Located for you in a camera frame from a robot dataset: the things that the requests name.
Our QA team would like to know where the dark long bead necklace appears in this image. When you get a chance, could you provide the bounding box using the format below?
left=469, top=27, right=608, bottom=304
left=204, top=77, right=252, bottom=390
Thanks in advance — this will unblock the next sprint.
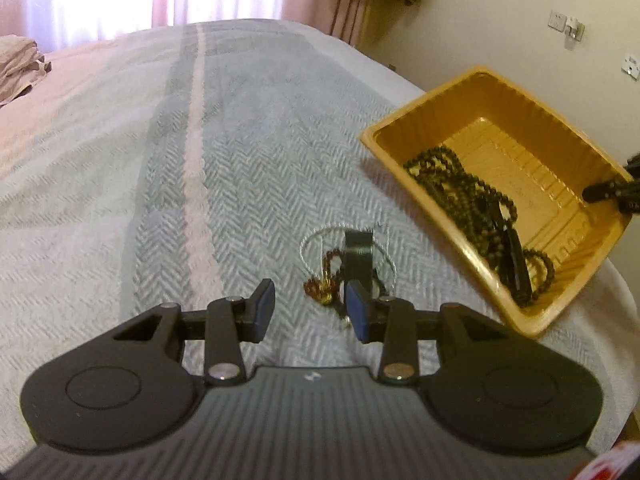
left=402, top=144, right=520, bottom=266

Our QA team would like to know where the yellow plastic tray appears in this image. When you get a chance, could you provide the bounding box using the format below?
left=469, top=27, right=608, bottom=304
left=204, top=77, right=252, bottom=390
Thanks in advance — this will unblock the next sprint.
left=361, top=67, right=631, bottom=338

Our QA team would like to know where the brown bead necklace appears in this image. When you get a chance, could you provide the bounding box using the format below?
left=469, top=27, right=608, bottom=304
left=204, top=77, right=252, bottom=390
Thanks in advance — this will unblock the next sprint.
left=519, top=247, right=557, bottom=306

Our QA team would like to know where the grey herringbone bed blanket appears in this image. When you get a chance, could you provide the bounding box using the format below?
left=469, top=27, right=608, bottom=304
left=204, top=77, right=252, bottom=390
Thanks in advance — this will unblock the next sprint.
left=0, top=18, right=637, bottom=461

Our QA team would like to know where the white wall socket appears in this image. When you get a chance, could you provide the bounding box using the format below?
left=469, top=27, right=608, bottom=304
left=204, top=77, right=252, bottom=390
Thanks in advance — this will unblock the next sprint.
left=548, top=10, right=585, bottom=42
left=620, top=54, right=640, bottom=81

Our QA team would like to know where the red amber bead bracelet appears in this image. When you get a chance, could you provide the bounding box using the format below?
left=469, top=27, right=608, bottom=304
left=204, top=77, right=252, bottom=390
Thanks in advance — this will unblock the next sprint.
left=302, top=248, right=346, bottom=307

